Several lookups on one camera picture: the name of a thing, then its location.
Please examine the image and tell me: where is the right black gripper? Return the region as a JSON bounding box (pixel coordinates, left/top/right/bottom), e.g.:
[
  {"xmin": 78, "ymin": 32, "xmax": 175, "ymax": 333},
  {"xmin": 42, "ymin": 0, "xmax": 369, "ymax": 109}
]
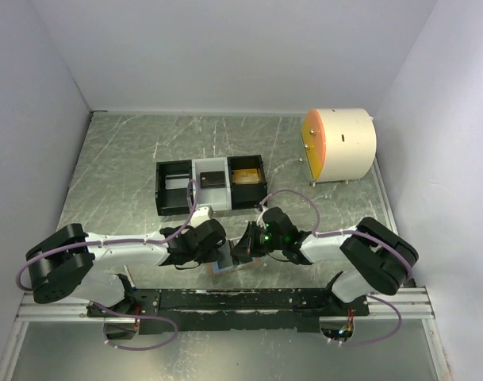
[{"xmin": 230, "ymin": 221, "xmax": 285, "ymax": 257}]

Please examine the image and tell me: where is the grey card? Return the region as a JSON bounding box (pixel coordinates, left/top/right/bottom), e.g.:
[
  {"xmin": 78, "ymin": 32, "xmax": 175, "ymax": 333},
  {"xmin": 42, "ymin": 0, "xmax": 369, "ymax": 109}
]
[{"xmin": 216, "ymin": 241, "xmax": 234, "ymax": 273}]

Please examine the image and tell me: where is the orange leather card holder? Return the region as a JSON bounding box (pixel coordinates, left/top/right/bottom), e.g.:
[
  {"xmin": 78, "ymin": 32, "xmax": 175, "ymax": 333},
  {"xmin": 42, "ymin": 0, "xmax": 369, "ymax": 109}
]
[{"xmin": 209, "ymin": 237, "xmax": 261, "ymax": 276}]

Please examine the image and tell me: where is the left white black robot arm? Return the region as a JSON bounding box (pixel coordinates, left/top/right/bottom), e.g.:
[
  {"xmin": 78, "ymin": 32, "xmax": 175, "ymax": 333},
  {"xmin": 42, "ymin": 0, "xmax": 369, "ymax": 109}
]
[{"xmin": 26, "ymin": 219, "xmax": 228, "ymax": 317}]

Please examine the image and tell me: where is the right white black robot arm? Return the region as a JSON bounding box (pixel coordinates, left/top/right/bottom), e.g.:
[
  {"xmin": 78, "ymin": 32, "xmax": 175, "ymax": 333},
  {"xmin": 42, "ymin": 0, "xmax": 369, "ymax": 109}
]
[{"xmin": 230, "ymin": 207, "xmax": 419, "ymax": 316}]

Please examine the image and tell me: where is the black white three-compartment tray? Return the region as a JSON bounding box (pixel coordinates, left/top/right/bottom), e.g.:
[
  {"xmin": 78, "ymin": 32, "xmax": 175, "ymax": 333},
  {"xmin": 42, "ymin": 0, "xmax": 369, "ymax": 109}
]
[{"xmin": 155, "ymin": 155, "xmax": 268, "ymax": 216}]

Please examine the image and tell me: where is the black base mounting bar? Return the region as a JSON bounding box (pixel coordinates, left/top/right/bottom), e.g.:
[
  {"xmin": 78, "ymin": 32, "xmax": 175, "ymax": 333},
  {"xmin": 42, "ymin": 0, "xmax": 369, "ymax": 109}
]
[{"xmin": 114, "ymin": 288, "xmax": 369, "ymax": 333}]

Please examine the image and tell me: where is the cream cylinder with orange lid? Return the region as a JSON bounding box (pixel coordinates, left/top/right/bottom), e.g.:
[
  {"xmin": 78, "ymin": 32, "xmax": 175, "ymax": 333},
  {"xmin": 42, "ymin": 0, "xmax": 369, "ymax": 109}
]
[{"xmin": 301, "ymin": 108, "xmax": 377, "ymax": 185}]

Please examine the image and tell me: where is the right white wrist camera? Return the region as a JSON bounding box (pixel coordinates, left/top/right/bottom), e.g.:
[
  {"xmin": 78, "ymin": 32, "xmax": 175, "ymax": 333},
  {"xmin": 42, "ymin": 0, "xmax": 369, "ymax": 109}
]
[{"xmin": 255, "ymin": 202, "xmax": 268, "ymax": 225}]

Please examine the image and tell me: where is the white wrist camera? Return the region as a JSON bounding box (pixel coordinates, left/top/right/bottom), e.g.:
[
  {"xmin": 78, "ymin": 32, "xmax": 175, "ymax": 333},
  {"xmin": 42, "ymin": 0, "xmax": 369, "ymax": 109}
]
[
  {"xmin": 189, "ymin": 206, "xmax": 213, "ymax": 228},
  {"xmin": 255, "ymin": 202, "xmax": 268, "ymax": 225}
]

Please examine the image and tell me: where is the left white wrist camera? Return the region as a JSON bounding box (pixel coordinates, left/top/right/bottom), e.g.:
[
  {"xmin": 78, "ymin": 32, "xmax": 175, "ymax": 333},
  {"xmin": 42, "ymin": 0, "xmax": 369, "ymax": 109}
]
[{"xmin": 189, "ymin": 206, "xmax": 213, "ymax": 228}]

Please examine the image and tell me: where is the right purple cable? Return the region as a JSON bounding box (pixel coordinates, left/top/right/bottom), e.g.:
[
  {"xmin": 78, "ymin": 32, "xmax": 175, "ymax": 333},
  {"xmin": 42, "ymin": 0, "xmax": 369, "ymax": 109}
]
[{"xmin": 256, "ymin": 189, "xmax": 415, "ymax": 346}]

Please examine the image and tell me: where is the purple cable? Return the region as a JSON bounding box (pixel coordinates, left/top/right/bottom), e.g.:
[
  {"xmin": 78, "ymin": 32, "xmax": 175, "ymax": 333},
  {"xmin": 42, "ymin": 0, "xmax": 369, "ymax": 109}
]
[
  {"xmin": 17, "ymin": 179, "xmax": 198, "ymax": 351},
  {"xmin": 256, "ymin": 189, "xmax": 415, "ymax": 346}
]

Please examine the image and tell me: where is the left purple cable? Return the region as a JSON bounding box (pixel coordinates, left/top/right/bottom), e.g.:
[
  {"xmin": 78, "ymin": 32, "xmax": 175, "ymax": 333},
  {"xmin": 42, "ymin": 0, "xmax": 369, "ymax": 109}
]
[{"xmin": 17, "ymin": 179, "xmax": 198, "ymax": 351}]

